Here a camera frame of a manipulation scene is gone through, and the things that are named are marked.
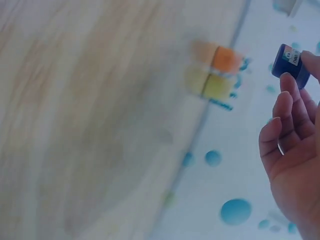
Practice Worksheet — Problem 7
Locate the small dark blue box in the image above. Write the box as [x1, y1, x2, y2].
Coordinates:
[271, 43, 311, 90]

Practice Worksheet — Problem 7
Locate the person's right hand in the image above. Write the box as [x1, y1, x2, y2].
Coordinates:
[259, 49, 320, 240]

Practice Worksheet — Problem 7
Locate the yellow block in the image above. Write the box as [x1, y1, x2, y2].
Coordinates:
[200, 73, 236, 101]

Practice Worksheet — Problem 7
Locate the orange block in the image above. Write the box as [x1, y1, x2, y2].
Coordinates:
[212, 45, 244, 74]

